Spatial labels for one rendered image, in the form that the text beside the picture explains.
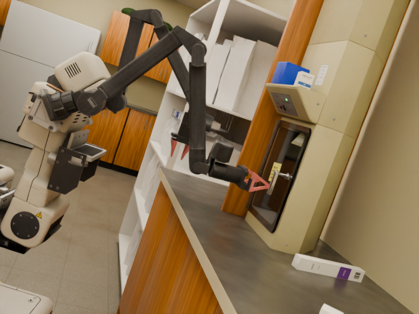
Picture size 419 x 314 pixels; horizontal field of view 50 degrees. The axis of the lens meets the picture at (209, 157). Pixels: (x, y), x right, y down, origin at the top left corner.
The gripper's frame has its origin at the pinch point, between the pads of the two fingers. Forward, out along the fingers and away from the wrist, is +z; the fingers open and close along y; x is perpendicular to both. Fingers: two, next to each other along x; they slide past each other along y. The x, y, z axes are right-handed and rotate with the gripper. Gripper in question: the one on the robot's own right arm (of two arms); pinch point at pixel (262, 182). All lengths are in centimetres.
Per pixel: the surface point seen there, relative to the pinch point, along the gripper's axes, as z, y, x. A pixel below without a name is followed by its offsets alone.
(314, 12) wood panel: 12, 32, -70
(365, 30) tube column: 16, -5, -60
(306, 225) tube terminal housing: 19.3, -4.9, 10.0
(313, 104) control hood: 6.8, -5.1, -31.2
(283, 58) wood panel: 5, 32, -48
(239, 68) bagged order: 12, 121, -47
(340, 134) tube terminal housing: 20.4, -5.1, -24.4
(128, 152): -7, 496, 81
